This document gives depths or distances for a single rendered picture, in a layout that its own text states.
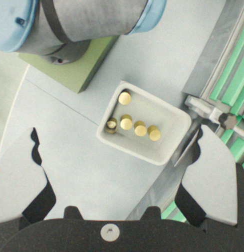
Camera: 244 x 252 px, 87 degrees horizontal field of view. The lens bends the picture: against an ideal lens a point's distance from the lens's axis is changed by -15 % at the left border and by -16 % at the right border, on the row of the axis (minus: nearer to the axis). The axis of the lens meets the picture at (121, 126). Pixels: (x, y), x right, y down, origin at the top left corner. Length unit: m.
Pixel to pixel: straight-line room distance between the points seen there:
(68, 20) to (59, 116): 0.37
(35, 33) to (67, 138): 0.39
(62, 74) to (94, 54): 0.10
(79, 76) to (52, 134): 0.25
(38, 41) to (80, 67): 0.19
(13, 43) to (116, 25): 0.13
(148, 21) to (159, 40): 0.28
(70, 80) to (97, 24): 0.23
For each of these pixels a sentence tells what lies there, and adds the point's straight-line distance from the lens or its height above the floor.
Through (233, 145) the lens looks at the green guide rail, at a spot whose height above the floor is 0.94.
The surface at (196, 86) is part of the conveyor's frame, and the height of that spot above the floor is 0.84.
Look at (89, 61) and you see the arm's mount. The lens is 0.40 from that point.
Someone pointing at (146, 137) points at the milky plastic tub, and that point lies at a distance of 0.49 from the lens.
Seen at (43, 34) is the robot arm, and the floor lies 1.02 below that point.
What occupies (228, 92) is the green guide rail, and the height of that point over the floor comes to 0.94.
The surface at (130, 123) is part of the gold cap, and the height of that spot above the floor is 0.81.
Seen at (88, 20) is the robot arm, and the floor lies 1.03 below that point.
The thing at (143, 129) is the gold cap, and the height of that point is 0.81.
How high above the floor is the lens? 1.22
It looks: 71 degrees down
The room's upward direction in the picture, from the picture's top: 177 degrees counter-clockwise
